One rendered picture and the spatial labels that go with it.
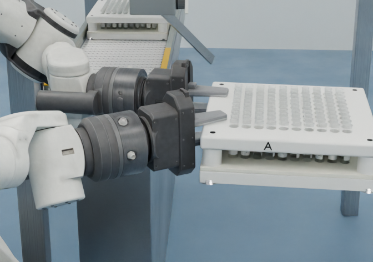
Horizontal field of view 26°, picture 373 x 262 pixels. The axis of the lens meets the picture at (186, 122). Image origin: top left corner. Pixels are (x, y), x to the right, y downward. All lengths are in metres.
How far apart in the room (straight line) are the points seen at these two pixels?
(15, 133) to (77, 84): 0.31
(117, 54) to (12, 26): 0.81
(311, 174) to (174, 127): 0.20
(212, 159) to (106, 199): 1.07
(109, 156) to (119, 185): 1.09
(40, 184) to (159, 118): 0.18
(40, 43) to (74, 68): 0.26
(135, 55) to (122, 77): 1.03
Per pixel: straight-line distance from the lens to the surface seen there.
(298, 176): 1.12
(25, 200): 1.98
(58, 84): 1.30
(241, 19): 5.40
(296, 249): 2.95
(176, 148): 1.12
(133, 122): 1.08
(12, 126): 1.00
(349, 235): 3.07
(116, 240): 2.22
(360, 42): 2.97
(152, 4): 1.83
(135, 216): 2.18
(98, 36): 2.47
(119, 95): 1.26
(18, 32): 1.54
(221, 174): 1.12
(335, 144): 1.10
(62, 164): 1.05
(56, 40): 1.53
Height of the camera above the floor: 1.44
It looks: 21 degrees down
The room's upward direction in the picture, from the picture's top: straight up
